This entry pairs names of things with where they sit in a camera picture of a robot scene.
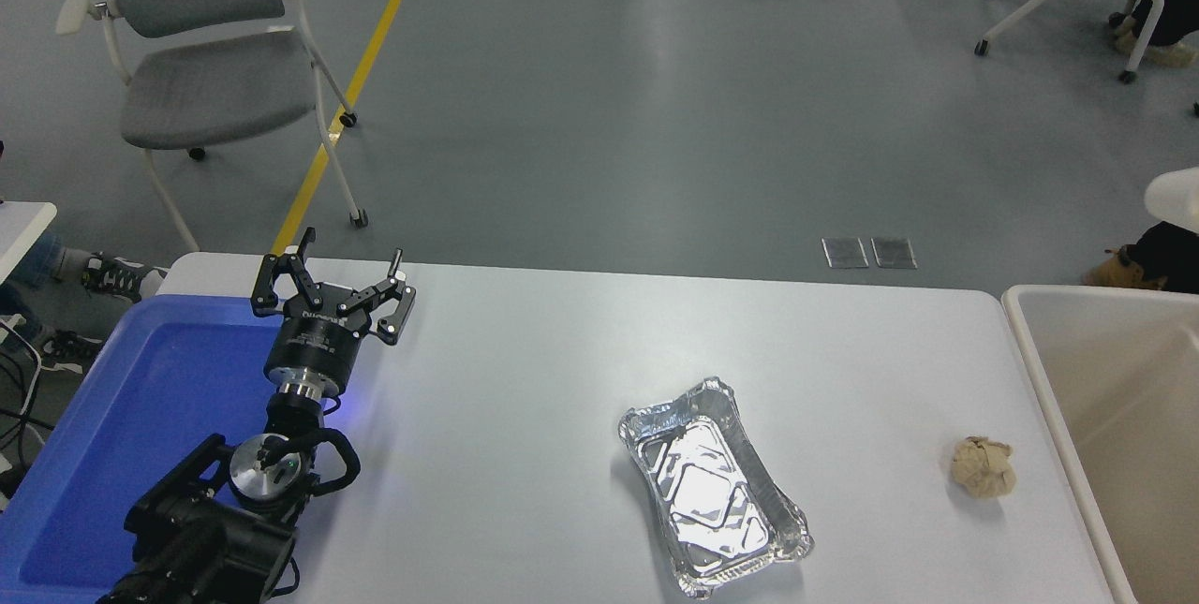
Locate blue plastic tray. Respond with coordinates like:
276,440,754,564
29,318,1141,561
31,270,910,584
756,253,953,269
0,293,301,604

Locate metal floor plate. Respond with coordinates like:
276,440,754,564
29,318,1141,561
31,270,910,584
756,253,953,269
822,238,871,270
871,238,918,270

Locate crumpled tan paper ball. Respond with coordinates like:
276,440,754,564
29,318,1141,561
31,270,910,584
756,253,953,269
951,435,1017,499

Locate standing person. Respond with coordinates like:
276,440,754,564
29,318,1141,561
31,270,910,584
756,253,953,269
1082,220,1199,294

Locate small white table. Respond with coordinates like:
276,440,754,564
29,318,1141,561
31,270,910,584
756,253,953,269
0,201,59,285

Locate person with patterned shoes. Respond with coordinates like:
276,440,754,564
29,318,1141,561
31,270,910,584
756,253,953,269
0,229,170,373

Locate silver foil tray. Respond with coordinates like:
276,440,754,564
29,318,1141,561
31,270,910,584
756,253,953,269
617,376,815,600

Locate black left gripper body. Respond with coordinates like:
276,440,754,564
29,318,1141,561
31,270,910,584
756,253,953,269
263,286,372,391

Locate grey chair with armrests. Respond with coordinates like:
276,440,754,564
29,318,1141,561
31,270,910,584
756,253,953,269
53,0,369,254

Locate white cable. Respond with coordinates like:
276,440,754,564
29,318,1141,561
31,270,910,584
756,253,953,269
0,316,44,444

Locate white rounded shell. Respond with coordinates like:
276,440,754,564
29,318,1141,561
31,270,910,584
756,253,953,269
1145,168,1199,236

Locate large pale bin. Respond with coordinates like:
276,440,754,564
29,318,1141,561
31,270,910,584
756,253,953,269
1002,284,1199,604

